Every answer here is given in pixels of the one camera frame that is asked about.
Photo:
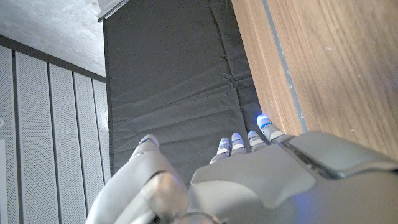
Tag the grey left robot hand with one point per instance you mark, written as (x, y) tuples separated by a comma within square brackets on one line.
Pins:
[(255, 186)]

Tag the black fabric backdrop curtain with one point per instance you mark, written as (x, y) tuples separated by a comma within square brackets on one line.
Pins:
[(174, 77)]

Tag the metal backdrop pole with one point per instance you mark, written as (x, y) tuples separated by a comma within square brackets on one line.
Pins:
[(110, 11)]

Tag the perforated grey wall panels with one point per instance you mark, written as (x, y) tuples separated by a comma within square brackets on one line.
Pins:
[(46, 140)]

